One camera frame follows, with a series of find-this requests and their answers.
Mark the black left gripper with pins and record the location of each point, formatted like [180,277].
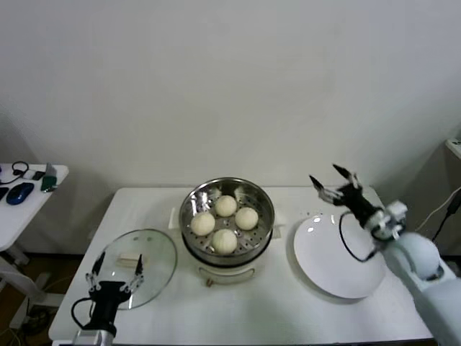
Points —
[106,302]

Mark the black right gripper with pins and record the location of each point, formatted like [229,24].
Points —
[356,202]

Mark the round glass pot lid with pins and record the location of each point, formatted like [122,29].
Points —
[158,252]

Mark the white steamed baozi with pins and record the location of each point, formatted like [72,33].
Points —
[225,205]
[224,241]
[247,218]
[202,223]

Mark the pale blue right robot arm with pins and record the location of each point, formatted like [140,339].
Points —
[425,281]

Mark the stainless steel steamer basket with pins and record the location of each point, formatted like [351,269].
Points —
[263,223]

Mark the white round plate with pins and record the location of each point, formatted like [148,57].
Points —
[317,259]

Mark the white electric cooker base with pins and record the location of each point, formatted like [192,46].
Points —
[223,274]

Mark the white side table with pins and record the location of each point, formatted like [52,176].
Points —
[21,223]

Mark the green and grey tool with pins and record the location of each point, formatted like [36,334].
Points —
[48,184]

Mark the white shelf edge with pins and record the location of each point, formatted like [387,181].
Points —
[454,146]

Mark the blue computer mouse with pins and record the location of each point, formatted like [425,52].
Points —
[19,193]

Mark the small black device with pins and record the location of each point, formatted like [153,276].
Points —
[3,193]

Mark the black headset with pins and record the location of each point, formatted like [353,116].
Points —
[16,166]

